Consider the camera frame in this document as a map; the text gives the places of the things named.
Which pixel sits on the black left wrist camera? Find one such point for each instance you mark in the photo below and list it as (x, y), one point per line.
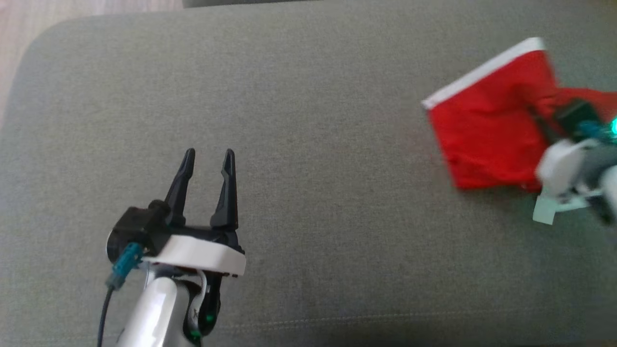
(130, 226)

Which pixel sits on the red garment with white trim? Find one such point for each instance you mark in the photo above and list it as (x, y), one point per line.
(482, 140)

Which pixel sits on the white and grey right gripper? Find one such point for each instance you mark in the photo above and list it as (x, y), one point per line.
(564, 166)

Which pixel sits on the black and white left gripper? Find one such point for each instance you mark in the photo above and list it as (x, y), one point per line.
(197, 253)

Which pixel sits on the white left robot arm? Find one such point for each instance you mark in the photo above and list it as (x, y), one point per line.
(159, 308)

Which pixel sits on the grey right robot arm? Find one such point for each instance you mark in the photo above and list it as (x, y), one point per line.
(610, 193)

